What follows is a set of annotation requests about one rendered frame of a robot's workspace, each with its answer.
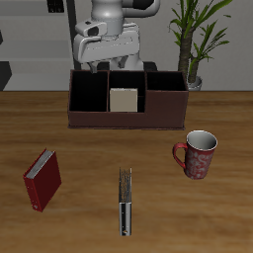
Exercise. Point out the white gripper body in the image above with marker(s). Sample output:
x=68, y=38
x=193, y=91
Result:
x=108, y=46

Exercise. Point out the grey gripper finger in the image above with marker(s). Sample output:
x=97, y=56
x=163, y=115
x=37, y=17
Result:
x=93, y=67
x=121, y=62

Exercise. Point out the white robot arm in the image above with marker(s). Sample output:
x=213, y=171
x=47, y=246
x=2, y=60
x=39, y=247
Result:
x=108, y=13

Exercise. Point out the beige book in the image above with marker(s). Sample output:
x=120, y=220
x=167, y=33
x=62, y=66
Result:
x=123, y=100

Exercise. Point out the dark brown desk caddy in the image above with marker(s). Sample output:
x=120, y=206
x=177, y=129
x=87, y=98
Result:
x=164, y=108

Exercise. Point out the red patterned mug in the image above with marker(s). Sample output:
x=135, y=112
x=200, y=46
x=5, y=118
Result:
x=197, y=161

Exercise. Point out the red book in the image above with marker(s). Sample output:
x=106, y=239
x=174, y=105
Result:
x=46, y=184

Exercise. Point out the black book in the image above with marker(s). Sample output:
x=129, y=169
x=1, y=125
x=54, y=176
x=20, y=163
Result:
x=125, y=210

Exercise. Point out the green pot plant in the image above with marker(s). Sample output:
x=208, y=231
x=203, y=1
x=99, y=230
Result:
x=185, y=49

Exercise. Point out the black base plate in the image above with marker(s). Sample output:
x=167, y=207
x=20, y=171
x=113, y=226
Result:
x=150, y=66

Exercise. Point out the dark vertical post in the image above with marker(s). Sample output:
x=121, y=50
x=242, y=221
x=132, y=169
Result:
x=73, y=19

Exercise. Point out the black wall box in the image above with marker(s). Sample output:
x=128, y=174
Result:
x=55, y=5

